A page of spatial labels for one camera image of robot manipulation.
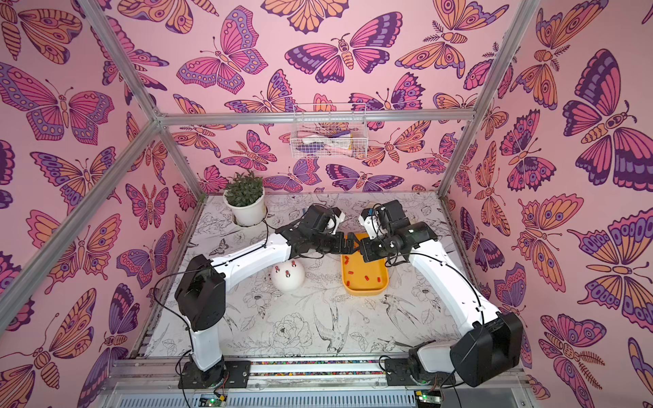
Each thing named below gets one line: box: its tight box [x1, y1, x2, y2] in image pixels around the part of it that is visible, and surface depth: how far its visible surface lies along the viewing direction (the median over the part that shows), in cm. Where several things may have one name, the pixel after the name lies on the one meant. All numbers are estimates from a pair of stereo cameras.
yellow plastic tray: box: [340, 233, 389, 296], surface depth 94 cm
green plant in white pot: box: [222, 170, 267, 227], surface depth 102 cm
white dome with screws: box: [270, 259, 306, 293], surface depth 87 cm
